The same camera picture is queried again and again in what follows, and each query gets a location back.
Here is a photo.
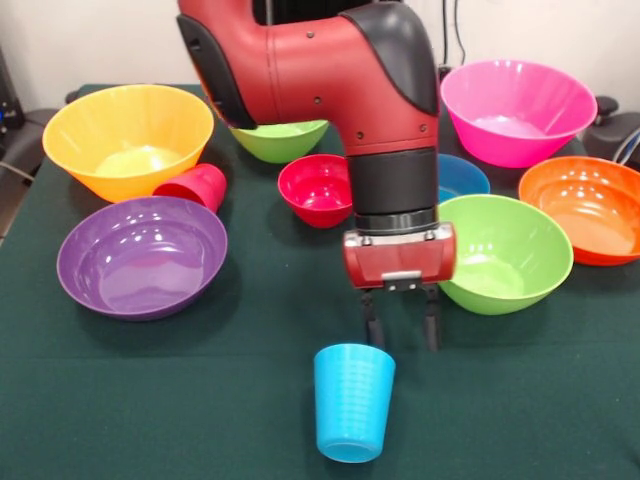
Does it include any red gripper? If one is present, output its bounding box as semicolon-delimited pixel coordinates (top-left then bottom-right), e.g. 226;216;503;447
341;221;458;353

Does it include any blue cup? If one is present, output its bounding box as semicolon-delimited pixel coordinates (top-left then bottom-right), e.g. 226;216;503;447
313;342;398;465

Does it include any red cup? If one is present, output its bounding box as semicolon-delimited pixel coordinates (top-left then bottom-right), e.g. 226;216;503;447
152;163;229;215

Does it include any pink bowl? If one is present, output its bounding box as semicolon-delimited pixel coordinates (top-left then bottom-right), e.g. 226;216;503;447
439;58;599;170

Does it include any green bowl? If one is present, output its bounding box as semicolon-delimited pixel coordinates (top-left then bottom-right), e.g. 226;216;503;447
229;119;331;165
437;194;575;317

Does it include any red bowl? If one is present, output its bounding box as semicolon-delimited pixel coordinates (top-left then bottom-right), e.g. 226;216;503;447
277;153;356;230

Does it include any blue bowl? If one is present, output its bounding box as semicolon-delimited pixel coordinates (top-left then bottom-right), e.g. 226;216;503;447
437;153;492;205

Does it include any dark green tablecloth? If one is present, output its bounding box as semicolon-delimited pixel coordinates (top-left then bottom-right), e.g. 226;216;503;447
0;83;640;480

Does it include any orange bowl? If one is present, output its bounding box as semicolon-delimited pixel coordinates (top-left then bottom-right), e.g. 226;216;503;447
517;155;640;268

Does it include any purple bowl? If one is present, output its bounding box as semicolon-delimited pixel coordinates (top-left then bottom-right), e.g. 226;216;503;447
56;195;229;322

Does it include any black office chair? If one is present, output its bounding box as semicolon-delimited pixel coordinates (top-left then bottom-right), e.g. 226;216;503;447
0;107;61;181
584;95;640;169

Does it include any yellow bowl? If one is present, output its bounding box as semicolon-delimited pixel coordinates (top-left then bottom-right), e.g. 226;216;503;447
41;83;216;204

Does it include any black computer box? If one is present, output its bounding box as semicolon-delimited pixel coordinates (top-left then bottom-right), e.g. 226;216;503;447
0;47;26;134

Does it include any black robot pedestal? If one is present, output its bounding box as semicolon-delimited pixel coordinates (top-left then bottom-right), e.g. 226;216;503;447
249;0;407;26

